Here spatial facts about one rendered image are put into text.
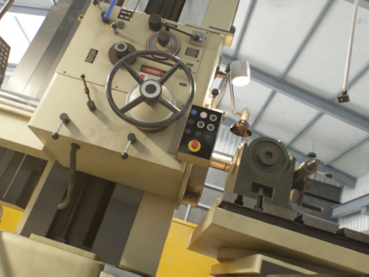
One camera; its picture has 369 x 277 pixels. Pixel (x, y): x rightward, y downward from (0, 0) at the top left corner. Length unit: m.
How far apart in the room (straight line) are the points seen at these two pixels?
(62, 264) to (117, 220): 0.68
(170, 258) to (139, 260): 1.77
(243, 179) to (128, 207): 0.94
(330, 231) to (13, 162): 1.86
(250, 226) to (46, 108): 1.07
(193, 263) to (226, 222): 2.57
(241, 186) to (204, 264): 2.54
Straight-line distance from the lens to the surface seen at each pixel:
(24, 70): 2.72
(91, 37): 1.90
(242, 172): 1.45
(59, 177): 2.29
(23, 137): 2.03
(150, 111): 1.50
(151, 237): 2.13
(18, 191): 2.35
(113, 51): 1.81
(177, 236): 3.90
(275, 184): 1.47
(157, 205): 2.16
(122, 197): 2.18
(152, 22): 1.86
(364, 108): 12.91
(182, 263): 3.89
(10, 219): 4.25
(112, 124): 1.63
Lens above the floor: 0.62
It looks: 23 degrees up
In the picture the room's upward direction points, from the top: 18 degrees clockwise
